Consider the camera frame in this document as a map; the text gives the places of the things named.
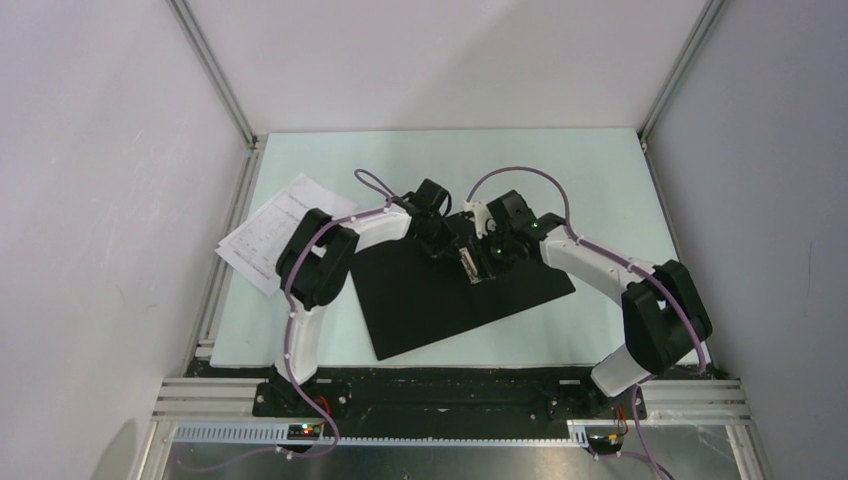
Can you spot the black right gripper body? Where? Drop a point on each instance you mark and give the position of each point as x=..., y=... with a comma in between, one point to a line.
x=497, y=255

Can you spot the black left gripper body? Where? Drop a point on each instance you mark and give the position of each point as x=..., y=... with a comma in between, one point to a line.
x=436, y=237

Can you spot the red and black folder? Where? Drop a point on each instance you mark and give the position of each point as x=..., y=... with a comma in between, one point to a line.
x=410, y=300

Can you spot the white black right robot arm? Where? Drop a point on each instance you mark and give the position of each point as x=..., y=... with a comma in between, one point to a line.
x=664, y=317

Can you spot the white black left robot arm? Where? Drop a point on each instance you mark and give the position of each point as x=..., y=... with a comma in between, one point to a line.
x=313, y=268

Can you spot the metal folder clip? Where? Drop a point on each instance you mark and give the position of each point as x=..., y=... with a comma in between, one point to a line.
x=469, y=266

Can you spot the white printed paper files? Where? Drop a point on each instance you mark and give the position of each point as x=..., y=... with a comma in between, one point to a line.
x=254, y=247

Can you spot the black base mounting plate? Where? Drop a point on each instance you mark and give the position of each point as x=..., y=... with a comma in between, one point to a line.
x=438, y=403

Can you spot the right controller board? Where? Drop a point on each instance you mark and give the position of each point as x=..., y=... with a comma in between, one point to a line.
x=605, y=445

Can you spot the left controller board with leds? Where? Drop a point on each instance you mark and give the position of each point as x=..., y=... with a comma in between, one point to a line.
x=304, y=431

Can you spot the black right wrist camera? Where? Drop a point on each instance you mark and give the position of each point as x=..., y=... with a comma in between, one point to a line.
x=511, y=212

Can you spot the left aluminium corner post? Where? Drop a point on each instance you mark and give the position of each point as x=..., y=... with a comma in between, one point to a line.
x=189, y=24

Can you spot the aluminium corner post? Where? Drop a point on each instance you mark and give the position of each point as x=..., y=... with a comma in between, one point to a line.
x=189, y=24
x=694, y=43

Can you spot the aluminium front frame rail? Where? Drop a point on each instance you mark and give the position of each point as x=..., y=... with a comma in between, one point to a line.
x=218, y=428

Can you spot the right aluminium corner post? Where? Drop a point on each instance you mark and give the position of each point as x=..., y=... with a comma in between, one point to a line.
x=694, y=43

